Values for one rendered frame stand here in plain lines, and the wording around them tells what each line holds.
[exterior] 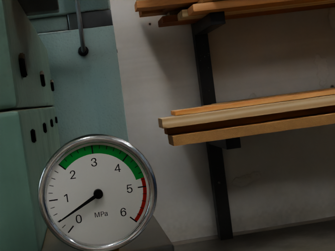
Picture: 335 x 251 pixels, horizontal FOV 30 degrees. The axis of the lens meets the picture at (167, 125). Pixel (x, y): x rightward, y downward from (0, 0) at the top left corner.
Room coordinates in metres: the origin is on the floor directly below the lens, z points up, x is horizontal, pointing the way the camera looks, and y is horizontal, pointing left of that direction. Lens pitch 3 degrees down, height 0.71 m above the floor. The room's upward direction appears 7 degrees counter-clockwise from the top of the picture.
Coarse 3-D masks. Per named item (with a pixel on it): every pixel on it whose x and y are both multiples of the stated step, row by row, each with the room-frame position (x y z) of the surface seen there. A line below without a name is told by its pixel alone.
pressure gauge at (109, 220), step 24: (72, 144) 0.33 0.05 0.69; (96, 144) 0.33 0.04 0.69; (120, 144) 0.33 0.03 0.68; (48, 168) 0.32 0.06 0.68; (72, 168) 0.33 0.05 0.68; (96, 168) 0.33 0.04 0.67; (120, 168) 0.33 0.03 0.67; (144, 168) 0.33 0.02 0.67; (48, 192) 0.33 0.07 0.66; (72, 192) 0.33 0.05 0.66; (120, 192) 0.33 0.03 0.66; (144, 192) 0.33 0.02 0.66; (48, 216) 0.32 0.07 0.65; (72, 216) 0.33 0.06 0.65; (96, 216) 0.33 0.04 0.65; (120, 216) 0.33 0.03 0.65; (144, 216) 0.33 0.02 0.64; (72, 240) 0.33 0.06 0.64; (96, 240) 0.33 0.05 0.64; (120, 240) 0.33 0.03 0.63
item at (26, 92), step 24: (0, 0) 0.39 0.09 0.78; (0, 24) 0.39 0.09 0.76; (24, 24) 0.54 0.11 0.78; (0, 48) 0.38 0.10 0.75; (24, 48) 0.50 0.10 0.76; (0, 72) 0.38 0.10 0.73; (24, 72) 0.43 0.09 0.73; (48, 72) 0.89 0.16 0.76; (0, 96) 0.38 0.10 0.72; (24, 96) 0.44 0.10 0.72; (48, 96) 0.79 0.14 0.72
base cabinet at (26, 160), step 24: (0, 120) 0.38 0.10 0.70; (24, 120) 0.41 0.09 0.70; (48, 120) 0.71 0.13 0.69; (0, 144) 0.38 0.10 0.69; (24, 144) 0.39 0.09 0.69; (48, 144) 0.64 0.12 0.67; (0, 168) 0.38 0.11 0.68; (24, 168) 0.39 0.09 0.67; (0, 192) 0.38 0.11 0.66; (24, 192) 0.38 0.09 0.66; (0, 216) 0.38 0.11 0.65; (24, 216) 0.38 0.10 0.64; (0, 240) 0.38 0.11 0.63; (24, 240) 0.38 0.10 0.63
